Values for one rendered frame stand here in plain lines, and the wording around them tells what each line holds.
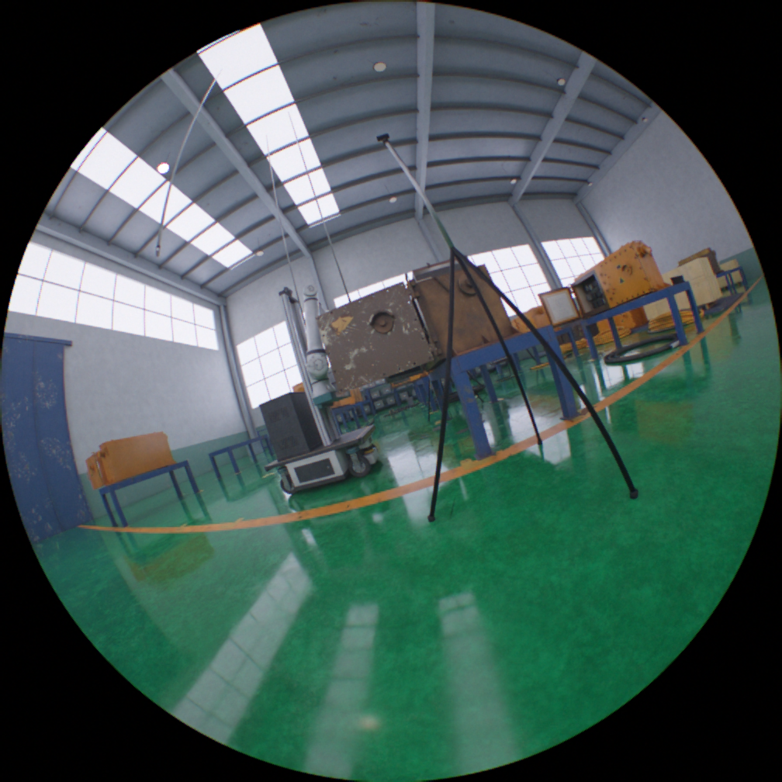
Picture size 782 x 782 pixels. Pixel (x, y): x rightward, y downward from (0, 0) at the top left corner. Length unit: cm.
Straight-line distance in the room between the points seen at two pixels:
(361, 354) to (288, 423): 90
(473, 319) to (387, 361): 67
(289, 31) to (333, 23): 102
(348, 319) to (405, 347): 42
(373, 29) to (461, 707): 941
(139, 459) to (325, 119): 973
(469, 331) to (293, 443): 161
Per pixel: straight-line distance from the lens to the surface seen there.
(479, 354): 152
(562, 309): 418
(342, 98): 924
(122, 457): 488
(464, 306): 181
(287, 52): 856
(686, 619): 66
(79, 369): 938
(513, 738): 56
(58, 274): 1081
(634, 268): 352
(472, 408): 151
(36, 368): 898
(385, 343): 160
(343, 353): 166
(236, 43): 848
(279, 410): 217
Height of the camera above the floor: 55
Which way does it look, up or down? 1 degrees up
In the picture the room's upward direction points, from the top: 19 degrees counter-clockwise
